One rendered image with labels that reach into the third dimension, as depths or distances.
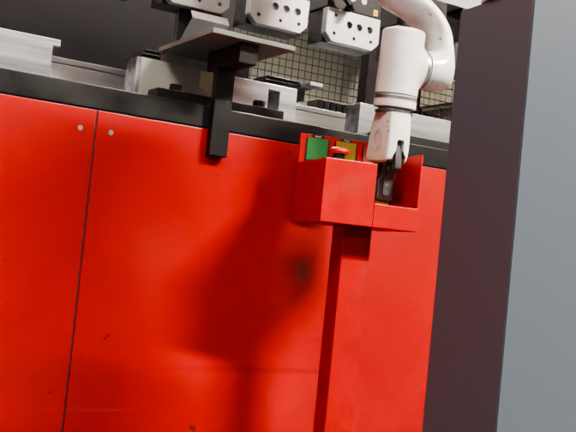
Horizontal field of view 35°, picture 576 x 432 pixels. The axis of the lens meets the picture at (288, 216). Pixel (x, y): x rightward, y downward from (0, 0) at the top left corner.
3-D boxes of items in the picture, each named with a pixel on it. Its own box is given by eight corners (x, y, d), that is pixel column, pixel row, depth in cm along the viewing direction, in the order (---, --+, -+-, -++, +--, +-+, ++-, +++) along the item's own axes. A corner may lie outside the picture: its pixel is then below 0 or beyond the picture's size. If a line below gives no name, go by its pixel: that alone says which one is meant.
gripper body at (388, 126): (366, 105, 184) (359, 160, 185) (387, 102, 175) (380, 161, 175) (400, 110, 187) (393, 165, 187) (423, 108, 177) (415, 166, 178)
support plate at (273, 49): (213, 32, 171) (213, 27, 171) (158, 51, 194) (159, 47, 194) (295, 51, 180) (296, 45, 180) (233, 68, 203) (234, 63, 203)
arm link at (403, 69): (408, 100, 187) (367, 93, 183) (417, 35, 186) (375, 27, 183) (429, 99, 179) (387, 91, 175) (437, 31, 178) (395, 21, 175)
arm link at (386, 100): (367, 93, 184) (364, 109, 184) (385, 91, 175) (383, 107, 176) (405, 99, 186) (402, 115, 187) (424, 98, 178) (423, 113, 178)
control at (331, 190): (320, 221, 170) (329, 124, 171) (291, 221, 185) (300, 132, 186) (417, 231, 177) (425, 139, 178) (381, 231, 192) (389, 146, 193)
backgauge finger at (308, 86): (294, 87, 215) (297, 65, 216) (243, 97, 238) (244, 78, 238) (337, 95, 221) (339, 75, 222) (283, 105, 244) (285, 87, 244)
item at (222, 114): (229, 153, 176) (241, 41, 177) (197, 155, 188) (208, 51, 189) (248, 155, 178) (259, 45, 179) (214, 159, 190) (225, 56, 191)
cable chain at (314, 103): (316, 112, 260) (317, 98, 260) (305, 114, 265) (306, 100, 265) (436, 135, 282) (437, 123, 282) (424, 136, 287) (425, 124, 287)
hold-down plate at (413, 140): (381, 142, 215) (381, 129, 215) (367, 143, 220) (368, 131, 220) (477, 159, 230) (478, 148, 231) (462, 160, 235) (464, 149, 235)
